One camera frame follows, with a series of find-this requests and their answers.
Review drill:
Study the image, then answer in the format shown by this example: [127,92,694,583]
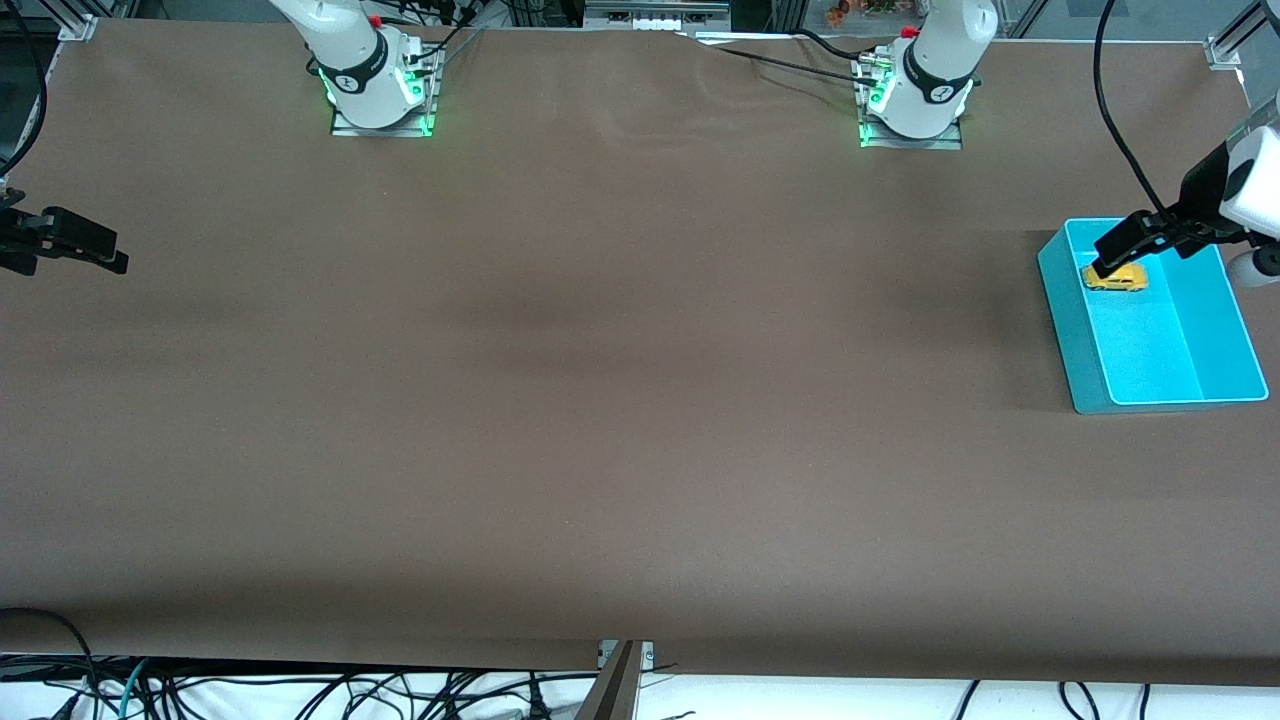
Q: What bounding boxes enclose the black base cable bundle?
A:
[385,0,488,63]

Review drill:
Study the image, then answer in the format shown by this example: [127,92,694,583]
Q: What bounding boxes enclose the teal cable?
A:
[118,658,153,720]

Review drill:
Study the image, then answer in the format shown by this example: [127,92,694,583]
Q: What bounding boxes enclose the short black cable on cover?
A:
[795,28,876,63]

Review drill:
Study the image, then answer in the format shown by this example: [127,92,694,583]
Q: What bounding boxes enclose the yellow toy beetle car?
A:
[1083,262,1150,293]

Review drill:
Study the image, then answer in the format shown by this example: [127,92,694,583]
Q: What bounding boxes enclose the cyan plastic bin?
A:
[1037,217,1270,415]

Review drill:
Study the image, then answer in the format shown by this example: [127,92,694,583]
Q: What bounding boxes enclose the thick black looped cable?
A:
[0,607,101,706]

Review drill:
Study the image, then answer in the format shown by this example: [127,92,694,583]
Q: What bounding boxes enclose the grey metal table edge bracket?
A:
[575,640,656,720]

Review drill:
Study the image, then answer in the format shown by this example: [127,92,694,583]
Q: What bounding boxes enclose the black left arm hanging cable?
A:
[1095,0,1169,216]

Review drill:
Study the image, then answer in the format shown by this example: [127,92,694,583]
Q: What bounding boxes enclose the large table cover sheet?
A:
[0,18,1280,688]

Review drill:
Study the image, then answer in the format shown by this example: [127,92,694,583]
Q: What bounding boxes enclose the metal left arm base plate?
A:
[858,55,964,151]

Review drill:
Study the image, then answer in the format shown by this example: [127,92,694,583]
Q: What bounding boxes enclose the long black cable on cover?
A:
[690,38,881,89]

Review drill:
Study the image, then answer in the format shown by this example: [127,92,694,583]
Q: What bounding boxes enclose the grey network switch box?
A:
[585,0,733,31]

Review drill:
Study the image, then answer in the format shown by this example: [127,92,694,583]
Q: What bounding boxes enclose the aluminium frame corner post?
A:
[1205,0,1280,71]

